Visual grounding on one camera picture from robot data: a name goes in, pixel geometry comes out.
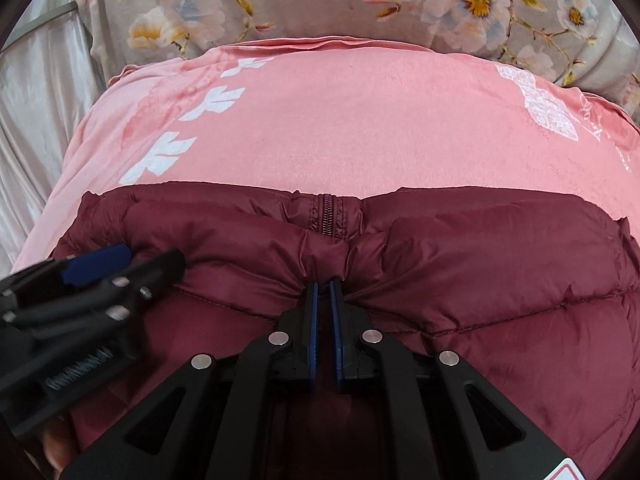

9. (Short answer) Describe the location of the maroon puffer jacket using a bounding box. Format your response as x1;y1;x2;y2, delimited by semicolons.
54;182;639;479

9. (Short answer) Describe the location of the pink blanket with white bows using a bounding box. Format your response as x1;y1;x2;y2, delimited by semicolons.
15;37;639;268

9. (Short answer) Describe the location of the grey floral quilt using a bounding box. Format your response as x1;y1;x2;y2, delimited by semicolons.
76;0;639;116

